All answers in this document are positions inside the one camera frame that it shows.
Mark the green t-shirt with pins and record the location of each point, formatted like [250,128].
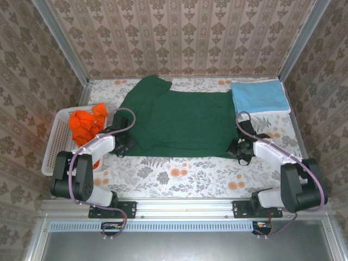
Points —
[185,122]

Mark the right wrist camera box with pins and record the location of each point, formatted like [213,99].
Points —
[247,126]

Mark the folded blue towel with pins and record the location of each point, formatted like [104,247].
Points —
[280,110]

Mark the aluminium corner post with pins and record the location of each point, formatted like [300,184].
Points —
[302,40]
[62,40]

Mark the floral tablecloth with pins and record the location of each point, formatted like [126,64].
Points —
[190,176]

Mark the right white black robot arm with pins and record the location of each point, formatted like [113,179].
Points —
[272,155]

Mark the orange t-shirt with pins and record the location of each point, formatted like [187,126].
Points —
[81,125]

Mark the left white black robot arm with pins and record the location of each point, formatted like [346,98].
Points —
[100,145]

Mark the folded blue t-shirt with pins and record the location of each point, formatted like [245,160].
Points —
[258,95]

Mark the aluminium mounting rail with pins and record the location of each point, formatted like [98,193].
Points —
[185,208]

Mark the white plastic basket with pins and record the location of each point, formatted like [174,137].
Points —
[51,152]

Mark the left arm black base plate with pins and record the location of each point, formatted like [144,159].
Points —
[129,209]

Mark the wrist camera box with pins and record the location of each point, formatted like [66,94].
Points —
[247,126]
[119,122]

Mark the grey metal sheet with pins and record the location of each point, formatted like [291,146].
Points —
[190,247]

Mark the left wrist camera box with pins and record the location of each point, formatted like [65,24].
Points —
[119,122]

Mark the black connector board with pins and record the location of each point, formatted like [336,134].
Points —
[108,227]
[262,227]

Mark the aluminium table end rail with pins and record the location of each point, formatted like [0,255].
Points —
[103,78]

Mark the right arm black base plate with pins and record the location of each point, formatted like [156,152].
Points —
[239,209]

